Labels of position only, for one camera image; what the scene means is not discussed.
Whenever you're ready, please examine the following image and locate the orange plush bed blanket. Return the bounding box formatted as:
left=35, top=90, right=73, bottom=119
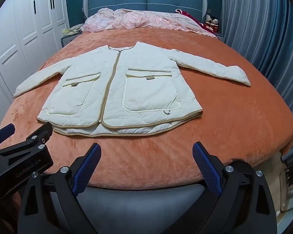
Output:
left=0, top=26, right=293, bottom=191

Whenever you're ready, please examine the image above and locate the yellow white cloth heap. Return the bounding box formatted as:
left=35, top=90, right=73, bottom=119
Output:
left=62, top=24, right=85, bottom=35

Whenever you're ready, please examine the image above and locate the pink floral quilt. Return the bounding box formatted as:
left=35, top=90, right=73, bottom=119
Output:
left=81, top=8, right=219, bottom=39

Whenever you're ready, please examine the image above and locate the white panelled wardrobe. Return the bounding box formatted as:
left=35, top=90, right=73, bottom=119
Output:
left=0, top=0, right=70, bottom=132

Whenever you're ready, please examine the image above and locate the blue grey curtain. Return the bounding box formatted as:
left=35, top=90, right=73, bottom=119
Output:
left=220, top=0, right=293, bottom=133

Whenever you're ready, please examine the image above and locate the blue padded headboard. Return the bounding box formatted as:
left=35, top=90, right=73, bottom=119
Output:
left=82, top=0, right=208, bottom=22

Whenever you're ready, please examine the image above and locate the white quilted comforter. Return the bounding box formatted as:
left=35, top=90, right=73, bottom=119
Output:
left=13, top=41, right=251, bottom=137

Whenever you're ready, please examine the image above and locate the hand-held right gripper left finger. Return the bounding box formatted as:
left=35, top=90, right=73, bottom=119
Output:
left=18, top=143, right=102, bottom=234

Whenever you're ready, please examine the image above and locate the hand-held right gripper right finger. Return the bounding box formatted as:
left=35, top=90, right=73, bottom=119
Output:
left=192, top=141, right=278, bottom=234

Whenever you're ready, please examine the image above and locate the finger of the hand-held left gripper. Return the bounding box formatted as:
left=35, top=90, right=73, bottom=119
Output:
left=0, top=122, right=54, bottom=160
left=0, top=123, right=16, bottom=150

